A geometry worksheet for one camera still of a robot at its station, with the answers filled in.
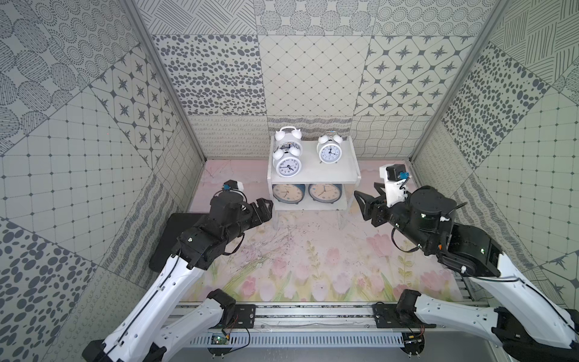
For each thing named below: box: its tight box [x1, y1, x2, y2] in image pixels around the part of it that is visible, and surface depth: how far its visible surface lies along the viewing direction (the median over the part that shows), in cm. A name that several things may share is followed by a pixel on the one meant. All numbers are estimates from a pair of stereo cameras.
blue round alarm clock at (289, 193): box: [272, 184, 306, 205], surface depth 82 cm
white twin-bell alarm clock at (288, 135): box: [274, 125, 303, 148], surface depth 71 cm
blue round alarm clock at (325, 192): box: [308, 183, 344, 205], surface depth 82 cm
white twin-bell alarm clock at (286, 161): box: [272, 144, 302, 179], surface depth 67 cm
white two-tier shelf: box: [267, 135, 362, 229], surface depth 74 cm
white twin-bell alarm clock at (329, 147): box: [316, 130, 344, 164], surface depth 71 cm
